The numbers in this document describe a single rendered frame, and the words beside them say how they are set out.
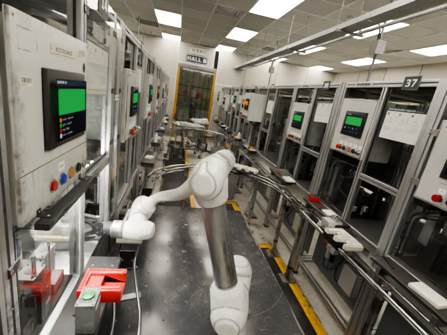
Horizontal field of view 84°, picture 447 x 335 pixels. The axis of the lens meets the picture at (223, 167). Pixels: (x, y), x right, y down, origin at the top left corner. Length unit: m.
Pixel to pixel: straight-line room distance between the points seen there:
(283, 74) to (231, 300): 9.54
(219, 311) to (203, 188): 0.53
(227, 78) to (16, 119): 9.13
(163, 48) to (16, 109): 8.99
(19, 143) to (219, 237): 0.70
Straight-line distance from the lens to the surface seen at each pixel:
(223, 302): 1.17
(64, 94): 0.81
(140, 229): 1.36
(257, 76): 9.90
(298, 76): 10.50
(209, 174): 0.89
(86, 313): 1.03
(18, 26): 0.69
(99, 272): 1.22
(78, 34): 1.04
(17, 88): 0.67
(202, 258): 1.78
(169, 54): 9.54
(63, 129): 0.81
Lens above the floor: 1.73
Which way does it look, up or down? 16 degrees down
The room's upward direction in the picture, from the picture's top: 9 degrees clockwise
